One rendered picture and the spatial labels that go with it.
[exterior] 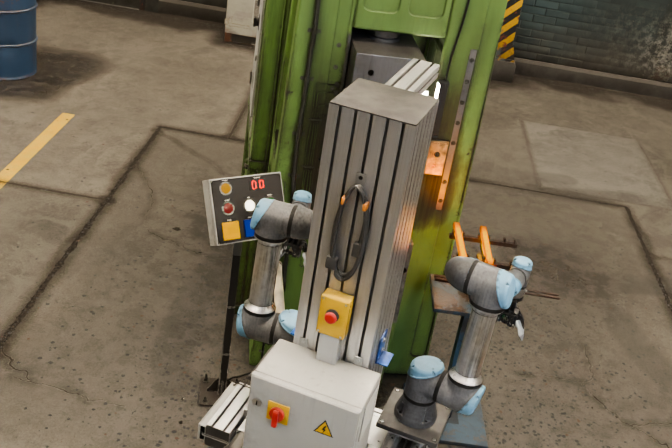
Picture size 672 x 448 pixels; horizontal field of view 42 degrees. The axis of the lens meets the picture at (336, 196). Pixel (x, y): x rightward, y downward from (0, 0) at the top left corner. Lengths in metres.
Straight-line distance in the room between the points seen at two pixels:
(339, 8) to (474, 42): 0.61
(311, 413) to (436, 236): 1.89
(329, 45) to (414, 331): 1.59
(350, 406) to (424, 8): 1.92
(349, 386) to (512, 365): 2.52
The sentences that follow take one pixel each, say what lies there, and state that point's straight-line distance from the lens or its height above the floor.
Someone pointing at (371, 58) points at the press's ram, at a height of 1.75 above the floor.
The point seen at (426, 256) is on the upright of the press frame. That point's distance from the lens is 4.38.
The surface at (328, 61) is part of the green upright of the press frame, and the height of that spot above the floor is 1.67.
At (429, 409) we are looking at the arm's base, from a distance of 3.18.
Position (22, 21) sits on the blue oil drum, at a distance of 7.92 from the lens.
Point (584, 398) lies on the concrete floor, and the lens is 5.02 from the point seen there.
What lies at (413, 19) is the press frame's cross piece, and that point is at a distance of 3.87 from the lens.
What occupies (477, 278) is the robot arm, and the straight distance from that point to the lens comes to 2.89.
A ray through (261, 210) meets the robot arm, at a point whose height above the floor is 1.44.
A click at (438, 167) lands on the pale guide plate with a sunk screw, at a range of 4.13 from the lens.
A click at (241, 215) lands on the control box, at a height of 1.06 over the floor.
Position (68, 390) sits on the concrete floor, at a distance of 4.48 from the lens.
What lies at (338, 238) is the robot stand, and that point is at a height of 1.63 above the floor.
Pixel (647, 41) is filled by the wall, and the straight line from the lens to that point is 10.17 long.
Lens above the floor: 2.87
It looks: 26 degrees down
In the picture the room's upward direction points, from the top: 9 degrees clockwise
